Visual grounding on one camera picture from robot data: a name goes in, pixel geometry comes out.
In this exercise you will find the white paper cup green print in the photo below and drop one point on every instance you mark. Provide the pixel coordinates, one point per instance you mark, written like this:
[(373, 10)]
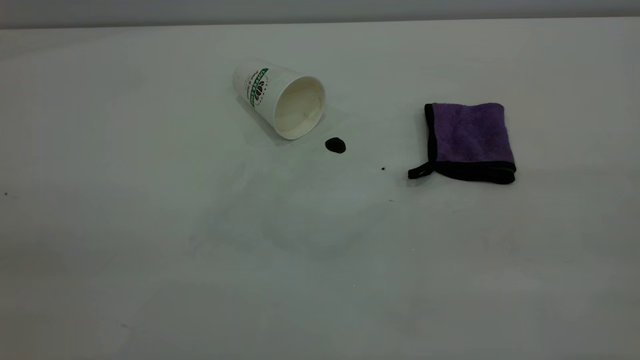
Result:
[(300, 110)]

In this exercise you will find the dark liquid spill blob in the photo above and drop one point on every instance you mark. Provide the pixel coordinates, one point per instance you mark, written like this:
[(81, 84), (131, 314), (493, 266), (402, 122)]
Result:
[(335, 145)]

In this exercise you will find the purple cloth with black trim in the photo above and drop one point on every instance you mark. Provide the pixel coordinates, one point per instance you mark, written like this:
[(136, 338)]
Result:
[(470, 132)]

